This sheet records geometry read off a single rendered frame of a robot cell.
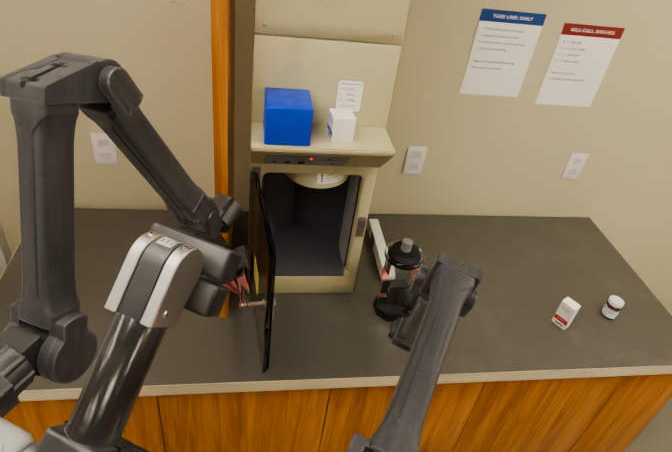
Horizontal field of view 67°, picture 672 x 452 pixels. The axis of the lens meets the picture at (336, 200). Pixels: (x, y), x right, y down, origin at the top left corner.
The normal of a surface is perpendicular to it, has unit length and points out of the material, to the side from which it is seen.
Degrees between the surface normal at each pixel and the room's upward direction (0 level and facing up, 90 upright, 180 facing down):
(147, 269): 44
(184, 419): 90
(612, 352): 2
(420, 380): 15
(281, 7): 90
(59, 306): 70
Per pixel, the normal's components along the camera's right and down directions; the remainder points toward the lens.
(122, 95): 0.93, 0.21
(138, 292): -0.18, -0.22
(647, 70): 0.13, 0.59
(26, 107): -0.35, 0.21
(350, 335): 0.12, -0.80
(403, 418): 0.14, -0.63
